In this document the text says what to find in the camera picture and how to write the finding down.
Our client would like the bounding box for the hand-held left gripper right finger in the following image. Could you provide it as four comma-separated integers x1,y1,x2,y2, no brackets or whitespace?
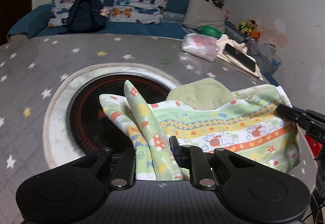
169,135,257,190

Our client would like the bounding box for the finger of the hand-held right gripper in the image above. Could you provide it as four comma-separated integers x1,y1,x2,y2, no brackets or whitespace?
276,104,325,136

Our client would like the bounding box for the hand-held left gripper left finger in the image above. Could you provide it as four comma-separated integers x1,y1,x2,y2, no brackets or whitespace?
72,147,137,190

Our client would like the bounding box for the green patterned children's jacket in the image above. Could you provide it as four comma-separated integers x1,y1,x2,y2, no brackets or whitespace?
99,77,301,181

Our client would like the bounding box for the red plastic stool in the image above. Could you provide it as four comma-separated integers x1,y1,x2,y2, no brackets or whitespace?
304,134,322,159

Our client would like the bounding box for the round black induction cooktop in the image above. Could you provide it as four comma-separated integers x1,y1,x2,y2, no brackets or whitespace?
66,75,179,158

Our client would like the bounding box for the clear plastic storage box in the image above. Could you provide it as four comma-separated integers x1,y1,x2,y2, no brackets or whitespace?
245,36,283,75

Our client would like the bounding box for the black smartphone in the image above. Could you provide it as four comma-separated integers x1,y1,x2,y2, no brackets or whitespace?
224,43,257,72

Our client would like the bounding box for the cream folded cloth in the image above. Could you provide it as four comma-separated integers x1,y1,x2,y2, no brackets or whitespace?
217,34,265,80

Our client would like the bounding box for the brown teddy bear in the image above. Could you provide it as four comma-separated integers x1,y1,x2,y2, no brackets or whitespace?
237,19,258,35

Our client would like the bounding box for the pink tissue pack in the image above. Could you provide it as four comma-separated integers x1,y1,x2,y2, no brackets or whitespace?
181,33,219,62

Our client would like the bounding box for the green round object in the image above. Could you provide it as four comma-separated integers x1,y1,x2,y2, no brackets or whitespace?
200,25,222,40

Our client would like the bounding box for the grey star-print tablecloth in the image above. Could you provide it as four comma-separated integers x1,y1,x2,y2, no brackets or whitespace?
0,33,319,224

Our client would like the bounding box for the grey pillow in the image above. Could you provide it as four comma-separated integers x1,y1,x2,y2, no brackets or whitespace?
182,0,226,35

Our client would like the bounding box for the panda plush toy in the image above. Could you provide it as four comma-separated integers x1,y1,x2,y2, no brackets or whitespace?
204,0,225,8

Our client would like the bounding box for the butterfly print cushion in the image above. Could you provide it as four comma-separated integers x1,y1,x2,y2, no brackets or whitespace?
48,0,106,28
109,0,171,25

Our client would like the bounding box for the dark backpack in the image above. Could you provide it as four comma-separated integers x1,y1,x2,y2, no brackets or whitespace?
58,0,108,34

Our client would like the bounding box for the blue sofa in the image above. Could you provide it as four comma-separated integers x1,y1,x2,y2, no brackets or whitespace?
6,0,280,85

